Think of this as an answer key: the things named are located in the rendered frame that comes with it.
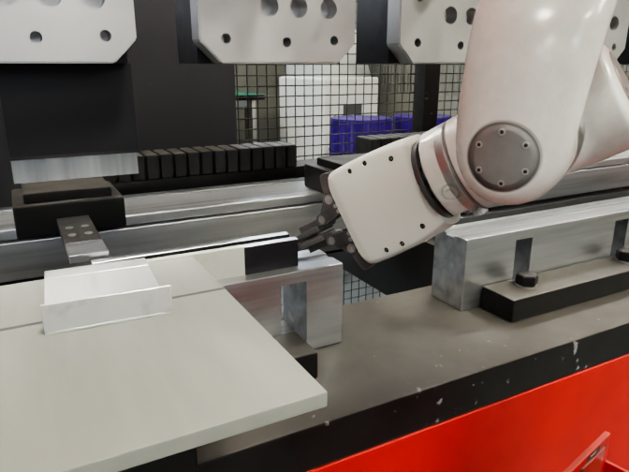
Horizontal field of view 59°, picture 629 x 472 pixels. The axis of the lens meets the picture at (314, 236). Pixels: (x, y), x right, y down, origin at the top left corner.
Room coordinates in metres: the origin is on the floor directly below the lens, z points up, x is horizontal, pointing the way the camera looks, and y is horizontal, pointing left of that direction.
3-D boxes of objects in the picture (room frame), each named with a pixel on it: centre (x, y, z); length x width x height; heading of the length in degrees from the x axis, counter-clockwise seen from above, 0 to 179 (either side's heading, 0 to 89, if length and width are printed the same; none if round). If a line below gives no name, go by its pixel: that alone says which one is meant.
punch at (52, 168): (0.48, 0.20, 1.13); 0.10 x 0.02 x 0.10; 118
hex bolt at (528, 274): (0.66, -0.27, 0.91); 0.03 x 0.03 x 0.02
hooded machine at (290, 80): (5.95, -0.14, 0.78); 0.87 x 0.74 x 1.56; 32
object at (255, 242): (0.53, 0.11, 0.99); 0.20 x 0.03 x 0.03; 118
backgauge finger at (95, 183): (0.61, 0.27, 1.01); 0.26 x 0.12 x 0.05; 28
